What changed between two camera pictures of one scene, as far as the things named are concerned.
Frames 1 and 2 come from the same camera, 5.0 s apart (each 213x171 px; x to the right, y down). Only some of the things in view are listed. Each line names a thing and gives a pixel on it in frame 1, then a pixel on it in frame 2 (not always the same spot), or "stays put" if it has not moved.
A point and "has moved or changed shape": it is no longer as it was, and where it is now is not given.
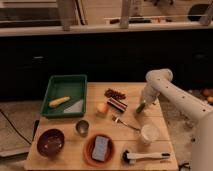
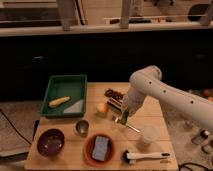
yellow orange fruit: [102, 107] stays put
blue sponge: [100, 148] stays put
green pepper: [140, 108] has moved or changed shape
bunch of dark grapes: [114, 95] stays put
